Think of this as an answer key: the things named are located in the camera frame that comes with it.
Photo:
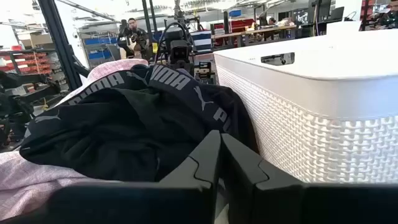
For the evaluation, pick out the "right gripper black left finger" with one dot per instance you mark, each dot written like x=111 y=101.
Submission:
x=174 y=202

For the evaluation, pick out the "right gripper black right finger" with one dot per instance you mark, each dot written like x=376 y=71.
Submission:
x=280 y=205

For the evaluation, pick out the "dark olive green garment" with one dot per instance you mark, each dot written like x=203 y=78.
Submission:
x=143 y=105

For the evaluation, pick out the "black Puma garment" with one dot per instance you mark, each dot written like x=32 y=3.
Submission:
x=93 y=140

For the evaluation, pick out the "pink heather garment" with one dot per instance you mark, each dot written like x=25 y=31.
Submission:
x=31 y=180

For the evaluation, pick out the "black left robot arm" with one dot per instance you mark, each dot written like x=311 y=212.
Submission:
x=174 y=31

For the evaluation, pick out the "blue white striped container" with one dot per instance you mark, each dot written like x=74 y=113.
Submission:
x=201 y=40

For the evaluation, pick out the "person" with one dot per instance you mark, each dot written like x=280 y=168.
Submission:
x=136 y=32
x=388 y=15
x=272 y=21

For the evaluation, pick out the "long wooden workbench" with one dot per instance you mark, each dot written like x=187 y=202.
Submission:
x=255 y=31

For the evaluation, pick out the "shelf with blue bins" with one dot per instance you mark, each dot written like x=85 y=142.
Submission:
x=99 y=46

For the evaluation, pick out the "white woven plastic laundry basket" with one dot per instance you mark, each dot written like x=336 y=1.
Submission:
x=311 y=124

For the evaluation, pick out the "shelf with red bins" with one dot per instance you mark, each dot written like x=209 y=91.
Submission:
x=28 y=62

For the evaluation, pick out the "black machine stand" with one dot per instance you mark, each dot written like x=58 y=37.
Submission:
x=18 y=105

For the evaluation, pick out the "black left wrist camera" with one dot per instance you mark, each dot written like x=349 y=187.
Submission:
x=180 y=51

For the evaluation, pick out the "black metal table frame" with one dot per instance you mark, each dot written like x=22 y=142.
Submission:
x=62 y=46

